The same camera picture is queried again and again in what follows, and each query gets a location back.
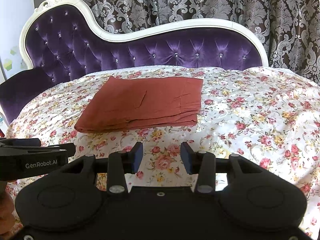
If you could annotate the grey damask patterned curtain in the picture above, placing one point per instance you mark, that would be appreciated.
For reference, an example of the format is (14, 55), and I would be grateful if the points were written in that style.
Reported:
(288, 29)

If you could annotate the floral white bed sheet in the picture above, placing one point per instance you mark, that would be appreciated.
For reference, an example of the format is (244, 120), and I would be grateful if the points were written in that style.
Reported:
(269, 116)

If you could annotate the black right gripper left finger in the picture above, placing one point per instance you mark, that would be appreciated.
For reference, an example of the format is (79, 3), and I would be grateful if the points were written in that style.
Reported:
(69, 195)

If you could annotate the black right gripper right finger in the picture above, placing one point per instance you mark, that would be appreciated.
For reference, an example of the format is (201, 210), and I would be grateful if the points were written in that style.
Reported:
(246, 192)

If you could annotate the rust red pants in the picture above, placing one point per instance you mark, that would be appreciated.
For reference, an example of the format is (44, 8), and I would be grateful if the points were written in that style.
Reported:
(124, 104)

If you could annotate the purple tufted sofa white frame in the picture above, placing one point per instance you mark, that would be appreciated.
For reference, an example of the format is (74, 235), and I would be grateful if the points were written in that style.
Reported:
(61, 41)

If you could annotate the person's left hand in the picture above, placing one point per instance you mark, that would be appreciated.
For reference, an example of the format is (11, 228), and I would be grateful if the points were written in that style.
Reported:
(6, 212)

